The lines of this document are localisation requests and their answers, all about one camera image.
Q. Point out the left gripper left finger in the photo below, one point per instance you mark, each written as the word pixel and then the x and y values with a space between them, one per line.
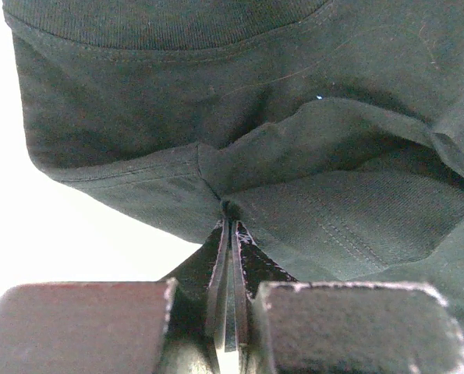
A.
pixel 173 325

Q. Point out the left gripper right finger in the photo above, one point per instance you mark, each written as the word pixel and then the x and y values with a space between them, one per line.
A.
pixel 286 326

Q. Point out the black daisy t-shirt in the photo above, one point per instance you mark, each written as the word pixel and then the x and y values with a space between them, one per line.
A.
pixel 334 130

